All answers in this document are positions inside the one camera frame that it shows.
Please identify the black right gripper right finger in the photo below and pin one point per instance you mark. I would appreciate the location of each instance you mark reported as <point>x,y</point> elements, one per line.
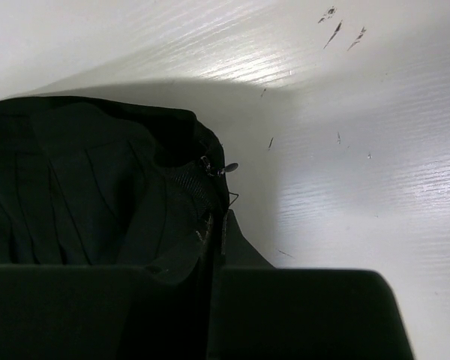
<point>262,312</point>

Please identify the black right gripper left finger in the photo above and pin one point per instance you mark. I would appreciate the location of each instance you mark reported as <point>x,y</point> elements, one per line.
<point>102,312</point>

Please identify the black pleated skirt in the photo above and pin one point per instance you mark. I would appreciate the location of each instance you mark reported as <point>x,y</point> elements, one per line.
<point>92,182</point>

